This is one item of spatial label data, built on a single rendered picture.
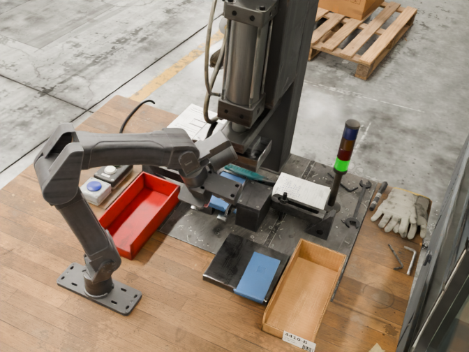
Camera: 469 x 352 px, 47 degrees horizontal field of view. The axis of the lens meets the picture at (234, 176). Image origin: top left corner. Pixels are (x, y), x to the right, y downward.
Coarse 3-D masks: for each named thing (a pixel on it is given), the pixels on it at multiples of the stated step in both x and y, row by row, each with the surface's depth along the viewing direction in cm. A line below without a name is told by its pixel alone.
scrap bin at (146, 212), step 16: (144, 176) 152; (128, 192) 147; (144, 192) 153; (160, 192) 153; (176, 192) 147; (112, 208) 141; (128, 208) 148; (144, 208) 148; (160, 208) 141; (112, 224) 143; (128, 224) 143; (144, 224) 144; (160, 224) 144; (128, 240) 139; (144, 240) 138; (128, 256) 134
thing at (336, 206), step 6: (348, 120) 137; (354, 120) 137; (348, 126) 135; (354, 126) 135; (336, 174) 147; (342, 174) 145; (336, 180) 148; (336, 186) 149; (330, 192) 152; (336, 192) 151; (330, 198) 153; (330, 204) 154; (336, 204) 155; (330, 210) 153; (336, 210) 154
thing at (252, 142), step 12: (264, 108) 143; (264, 120) 137; (204, 132) 138; (216, 132) 138; (228, 132) 131; (240, 132) 132; (252, 132) 132; (240, 144) 128; (252, 144) 133; (264, 144) 136; (240, 156) 132; (252, 156) 131; (264, 156) 135; (252, 168) 132
